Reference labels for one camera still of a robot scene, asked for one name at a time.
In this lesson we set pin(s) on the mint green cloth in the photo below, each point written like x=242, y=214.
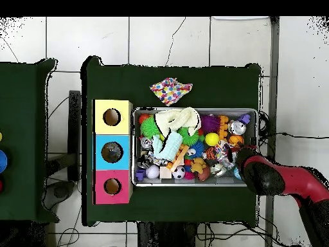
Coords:
x=168, y=145

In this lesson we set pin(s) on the cream cloth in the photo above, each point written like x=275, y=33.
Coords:
x=175, y=119

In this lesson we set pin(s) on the orange plastic toy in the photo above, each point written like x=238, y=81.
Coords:
x=178, y=157

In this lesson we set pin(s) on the polka dot cloth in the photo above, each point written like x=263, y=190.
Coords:
x=171, y=90

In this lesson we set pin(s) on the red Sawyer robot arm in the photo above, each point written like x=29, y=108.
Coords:
x=288, y=180

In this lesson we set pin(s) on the wooden box with three holes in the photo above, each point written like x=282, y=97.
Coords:
x=98, y=141

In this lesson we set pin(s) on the green spiky ball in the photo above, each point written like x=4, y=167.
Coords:
x=150, y=127
x=189, y=135

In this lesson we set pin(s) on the purple spiky ball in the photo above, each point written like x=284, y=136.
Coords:
x=209, y=123

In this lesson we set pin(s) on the yellow ball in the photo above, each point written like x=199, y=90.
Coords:
x=212, y=139

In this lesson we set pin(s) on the orange long plastic block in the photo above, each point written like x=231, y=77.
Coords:
x=223, y=126

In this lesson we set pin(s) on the dark green tablecloth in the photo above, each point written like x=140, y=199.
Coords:
x=118, y=82

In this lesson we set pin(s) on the small orange basketball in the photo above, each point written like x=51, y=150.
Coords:
x=236, y=139

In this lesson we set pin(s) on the silver tin can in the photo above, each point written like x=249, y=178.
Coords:
x=237, y=127

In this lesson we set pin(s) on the black upright panel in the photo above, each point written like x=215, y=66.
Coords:
x=75, y=134

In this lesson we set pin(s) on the side table with green cloth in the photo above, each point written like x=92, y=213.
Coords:
x=25, y=128

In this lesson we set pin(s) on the blue round object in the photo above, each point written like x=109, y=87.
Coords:
x=2, y=160

